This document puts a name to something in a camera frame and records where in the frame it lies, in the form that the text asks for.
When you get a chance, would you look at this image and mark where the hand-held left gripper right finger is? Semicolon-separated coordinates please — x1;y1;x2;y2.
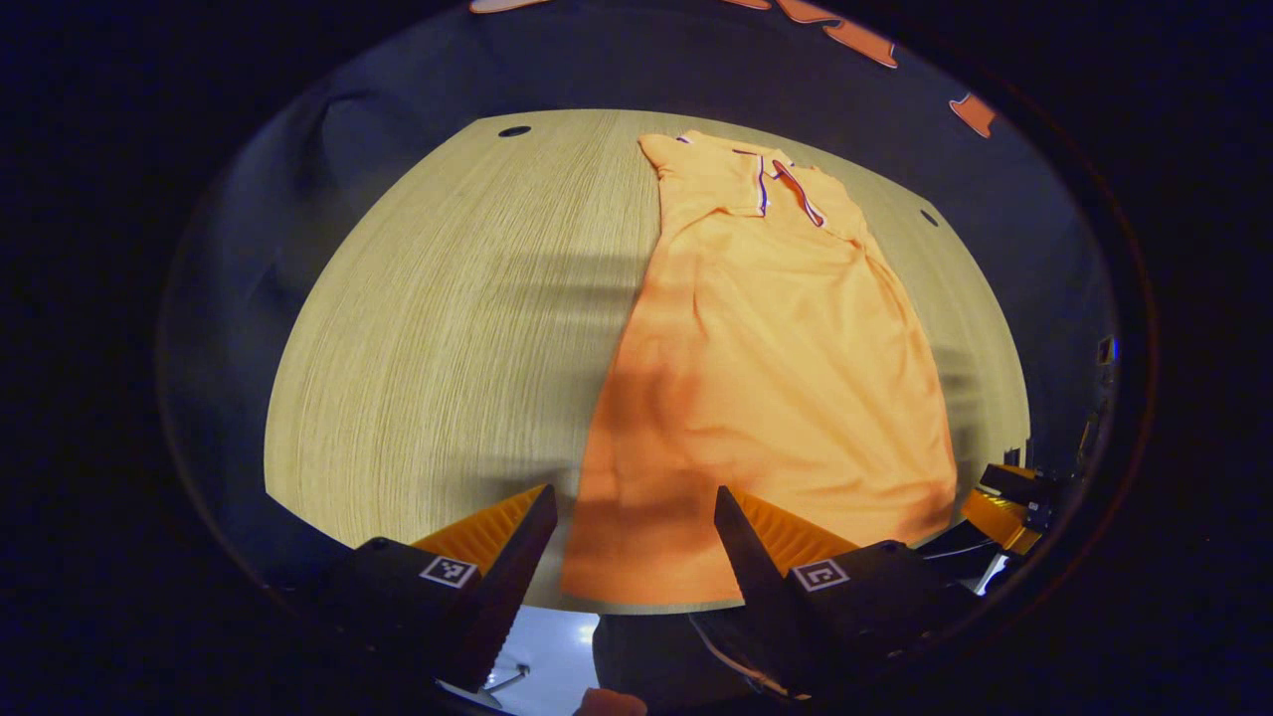
689;485;981;702

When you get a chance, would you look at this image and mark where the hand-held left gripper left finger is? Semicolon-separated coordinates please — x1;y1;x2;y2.
298;484;560;694

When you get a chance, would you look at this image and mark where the orange T-shirt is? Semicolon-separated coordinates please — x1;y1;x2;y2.
560;129;959;608

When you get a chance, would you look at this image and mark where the person's dark clothing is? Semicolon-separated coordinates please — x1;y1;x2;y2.
592;614;772;712

